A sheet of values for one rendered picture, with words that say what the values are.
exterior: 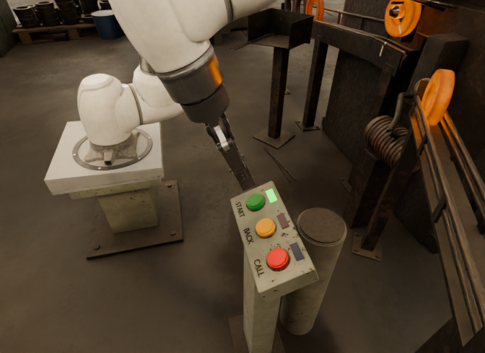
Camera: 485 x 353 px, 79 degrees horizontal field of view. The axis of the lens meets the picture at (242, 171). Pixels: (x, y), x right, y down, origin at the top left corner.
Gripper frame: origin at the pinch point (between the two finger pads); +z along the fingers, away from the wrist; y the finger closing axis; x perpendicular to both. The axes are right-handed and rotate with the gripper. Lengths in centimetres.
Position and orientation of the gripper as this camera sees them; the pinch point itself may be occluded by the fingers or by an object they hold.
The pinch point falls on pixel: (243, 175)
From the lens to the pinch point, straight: 59.6
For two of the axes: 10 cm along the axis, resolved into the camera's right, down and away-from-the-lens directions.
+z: 3.4, 6.6, 6.7
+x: -9.1, 4.1, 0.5
